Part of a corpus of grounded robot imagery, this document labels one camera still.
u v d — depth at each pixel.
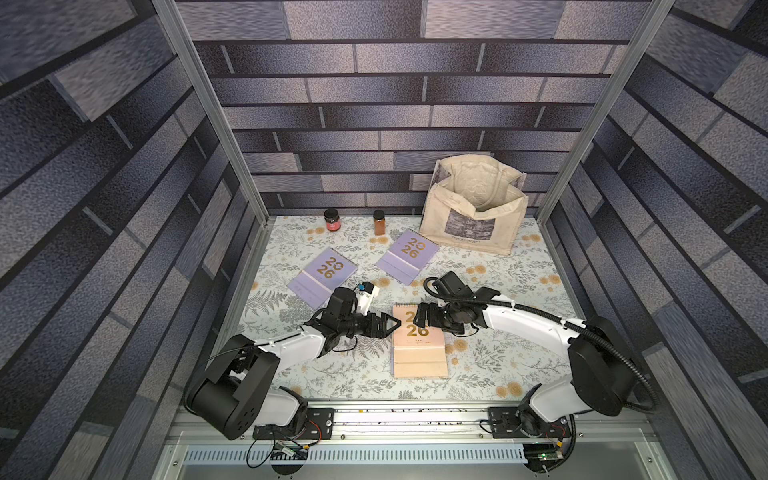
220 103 0.88
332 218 1.11
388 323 0.78
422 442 0.73
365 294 0.79
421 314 0.78
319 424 0.73
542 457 0.70
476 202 1.13
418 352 0.84
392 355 0.85
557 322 0.48
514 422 0.72
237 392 0.43
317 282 1.00
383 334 0.74
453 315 0.66
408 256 1.07
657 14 0.70
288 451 0.71
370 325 0.76
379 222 1.10
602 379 0.43
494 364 0.83
